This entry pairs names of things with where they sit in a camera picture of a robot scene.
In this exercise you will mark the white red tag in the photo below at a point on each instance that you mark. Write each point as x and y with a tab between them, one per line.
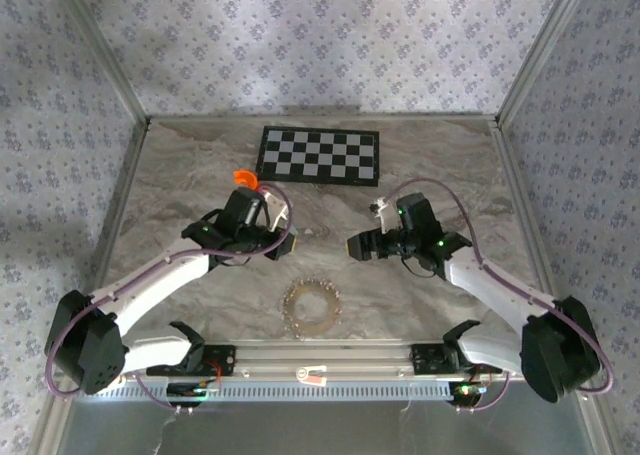
307	373

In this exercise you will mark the aluminium side rail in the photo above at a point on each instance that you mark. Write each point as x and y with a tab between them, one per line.
521	200
112	225

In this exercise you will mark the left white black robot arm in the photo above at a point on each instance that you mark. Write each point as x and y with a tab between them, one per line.
150	287

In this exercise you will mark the thin aluminium rail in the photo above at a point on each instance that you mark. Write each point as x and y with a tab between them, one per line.
400	118

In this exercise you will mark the black controller board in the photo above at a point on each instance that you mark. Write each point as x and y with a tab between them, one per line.
192	390
467	391

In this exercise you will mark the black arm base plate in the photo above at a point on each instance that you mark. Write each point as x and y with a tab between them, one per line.
425	357
225	357

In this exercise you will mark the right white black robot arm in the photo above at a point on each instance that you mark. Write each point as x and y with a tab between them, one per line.
500	295

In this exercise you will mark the black white checkerboard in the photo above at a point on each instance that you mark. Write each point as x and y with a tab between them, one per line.
317	156

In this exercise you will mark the aluminium frame post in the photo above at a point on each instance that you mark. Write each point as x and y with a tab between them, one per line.
106	50
540	50

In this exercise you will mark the wide aluminium extrusion beam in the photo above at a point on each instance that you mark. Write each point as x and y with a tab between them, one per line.
350	357

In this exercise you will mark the grey metal sheet panel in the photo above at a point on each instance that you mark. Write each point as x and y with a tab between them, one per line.
320	430

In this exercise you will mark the orange curved plastic piece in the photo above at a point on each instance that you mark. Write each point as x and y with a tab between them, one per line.
242	176

